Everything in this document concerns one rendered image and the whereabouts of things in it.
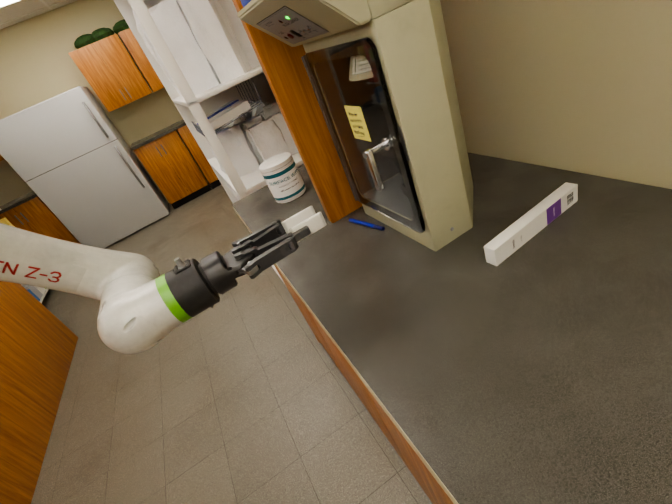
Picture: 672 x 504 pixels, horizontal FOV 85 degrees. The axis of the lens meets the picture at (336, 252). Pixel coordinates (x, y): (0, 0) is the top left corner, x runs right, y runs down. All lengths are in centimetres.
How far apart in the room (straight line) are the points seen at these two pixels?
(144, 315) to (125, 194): 497
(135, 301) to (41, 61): 567
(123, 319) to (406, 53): 64
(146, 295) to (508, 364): 58
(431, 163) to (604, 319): 39
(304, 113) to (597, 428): 86
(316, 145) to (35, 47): 545
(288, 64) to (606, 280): 81
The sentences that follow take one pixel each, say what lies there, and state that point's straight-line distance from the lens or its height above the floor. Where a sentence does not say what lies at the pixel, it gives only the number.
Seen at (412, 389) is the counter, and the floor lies 94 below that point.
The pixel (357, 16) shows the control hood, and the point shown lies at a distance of 67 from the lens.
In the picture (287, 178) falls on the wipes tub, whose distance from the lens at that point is 136.
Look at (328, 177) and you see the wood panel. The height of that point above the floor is 108.
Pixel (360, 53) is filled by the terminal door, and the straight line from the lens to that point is 72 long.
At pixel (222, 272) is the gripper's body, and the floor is 116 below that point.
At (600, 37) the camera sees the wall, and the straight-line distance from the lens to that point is 97.
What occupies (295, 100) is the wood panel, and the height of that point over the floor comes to 130.
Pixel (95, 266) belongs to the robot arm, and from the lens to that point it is 78.
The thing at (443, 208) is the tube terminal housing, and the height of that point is 103.
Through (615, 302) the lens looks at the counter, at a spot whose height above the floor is 94.
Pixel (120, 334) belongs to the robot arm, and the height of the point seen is 116.
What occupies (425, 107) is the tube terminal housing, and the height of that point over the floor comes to 124.
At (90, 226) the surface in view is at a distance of 577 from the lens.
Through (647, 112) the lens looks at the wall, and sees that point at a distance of 97.
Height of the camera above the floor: 144
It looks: 31 degrees down
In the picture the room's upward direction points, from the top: 24 degrees counter-clockwise
